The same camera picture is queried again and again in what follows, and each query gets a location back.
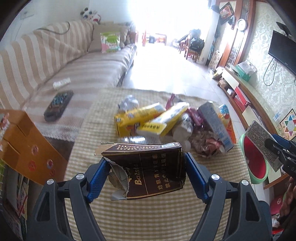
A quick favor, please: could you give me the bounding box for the black wall television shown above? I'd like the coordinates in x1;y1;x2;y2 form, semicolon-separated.
268;30;296;75

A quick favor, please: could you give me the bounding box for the white small remote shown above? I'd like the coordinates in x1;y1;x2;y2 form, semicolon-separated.
53;78;71;90

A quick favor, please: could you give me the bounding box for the beige sofa pillow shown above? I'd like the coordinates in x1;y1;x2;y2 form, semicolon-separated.
88;24;129;53

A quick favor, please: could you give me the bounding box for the striped beige sofa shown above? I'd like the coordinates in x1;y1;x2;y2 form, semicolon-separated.
1;20;137;142

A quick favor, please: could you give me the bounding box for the pink snack wrapper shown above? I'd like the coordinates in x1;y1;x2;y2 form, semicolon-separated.
166;93;183;110

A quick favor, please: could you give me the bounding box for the plush toy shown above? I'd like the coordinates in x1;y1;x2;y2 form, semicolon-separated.
80;7;101;24

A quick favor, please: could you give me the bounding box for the red green trash bin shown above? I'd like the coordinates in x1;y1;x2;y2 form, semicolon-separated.
238;134;269;184

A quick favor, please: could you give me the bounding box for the chinese checkers board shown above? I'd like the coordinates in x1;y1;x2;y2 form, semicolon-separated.
280;109;296;141

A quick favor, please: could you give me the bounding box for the crumpled white paper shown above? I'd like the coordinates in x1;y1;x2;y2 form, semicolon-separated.
117;95;139;113

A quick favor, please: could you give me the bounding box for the round wall clock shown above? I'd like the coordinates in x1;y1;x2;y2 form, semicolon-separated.
236;18;247;32

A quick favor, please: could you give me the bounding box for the wooden chair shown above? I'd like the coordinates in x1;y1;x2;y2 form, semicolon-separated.
178;40;200;63

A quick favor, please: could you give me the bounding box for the crumpled red wrapper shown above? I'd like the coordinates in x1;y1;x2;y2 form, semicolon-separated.
189;128;226;158

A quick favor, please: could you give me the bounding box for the black backpack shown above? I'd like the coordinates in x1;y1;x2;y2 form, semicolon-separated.
189;38;205;53

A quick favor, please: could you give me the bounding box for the person right hand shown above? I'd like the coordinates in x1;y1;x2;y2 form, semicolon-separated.
280;177;296;217

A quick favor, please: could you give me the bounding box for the black remote control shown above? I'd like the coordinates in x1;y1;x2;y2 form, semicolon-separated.
44;90;74;122

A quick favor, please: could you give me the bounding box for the green tissue box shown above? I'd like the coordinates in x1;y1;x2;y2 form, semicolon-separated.
234;60;257;81

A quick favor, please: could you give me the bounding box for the wooden tv cabinet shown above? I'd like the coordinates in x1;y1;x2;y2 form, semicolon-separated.
218;68;288;190

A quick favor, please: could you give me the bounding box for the white paper cup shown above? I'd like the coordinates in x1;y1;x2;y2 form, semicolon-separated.
172;113;194;142

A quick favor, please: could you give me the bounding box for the grey blue carton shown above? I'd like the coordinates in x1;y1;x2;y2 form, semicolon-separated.
198;102;234;152

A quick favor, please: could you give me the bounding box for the orange snack bag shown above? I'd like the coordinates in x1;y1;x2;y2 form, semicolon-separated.
218;104;236;144

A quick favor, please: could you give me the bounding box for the yellow tissue pack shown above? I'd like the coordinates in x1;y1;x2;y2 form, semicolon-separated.
137;102;190;137

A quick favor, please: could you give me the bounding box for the green patterned cushion bag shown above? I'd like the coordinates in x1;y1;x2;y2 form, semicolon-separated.
100;32;121;53

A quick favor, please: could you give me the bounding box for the orange cardboard box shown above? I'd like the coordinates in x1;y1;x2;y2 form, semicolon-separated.
1;109;67;185

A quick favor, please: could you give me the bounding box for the brown cigarette carton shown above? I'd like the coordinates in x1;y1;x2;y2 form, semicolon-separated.
94;142;186;201

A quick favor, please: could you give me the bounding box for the grey patterned box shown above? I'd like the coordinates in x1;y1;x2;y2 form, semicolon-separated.
245;120;282;172

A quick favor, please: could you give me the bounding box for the framed wall picture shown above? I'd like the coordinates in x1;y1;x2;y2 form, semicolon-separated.
220;2;234;20

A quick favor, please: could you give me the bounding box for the yellow juice box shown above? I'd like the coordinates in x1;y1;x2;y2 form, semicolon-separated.
114;102;166;138

